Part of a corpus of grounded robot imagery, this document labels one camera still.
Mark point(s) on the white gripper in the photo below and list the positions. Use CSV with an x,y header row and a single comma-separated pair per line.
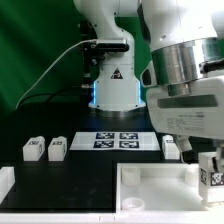
x,y
200,114

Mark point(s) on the white square tabletop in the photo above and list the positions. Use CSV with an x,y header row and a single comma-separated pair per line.
x,y
157,187

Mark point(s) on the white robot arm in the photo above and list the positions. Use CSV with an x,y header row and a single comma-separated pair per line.
x,y
182,86

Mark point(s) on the white marker sheet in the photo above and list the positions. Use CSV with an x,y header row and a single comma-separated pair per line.
x,y
131,141

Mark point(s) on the white left obstacle block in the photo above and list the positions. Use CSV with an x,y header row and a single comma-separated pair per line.
x,y
7,180

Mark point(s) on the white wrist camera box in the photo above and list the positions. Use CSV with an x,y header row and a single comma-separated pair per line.
x,y
148,76

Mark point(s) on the white front rail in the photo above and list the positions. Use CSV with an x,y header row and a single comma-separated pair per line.
x,y
140,218

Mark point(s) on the black rear camera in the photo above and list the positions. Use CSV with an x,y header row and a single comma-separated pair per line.
x,y
99,53

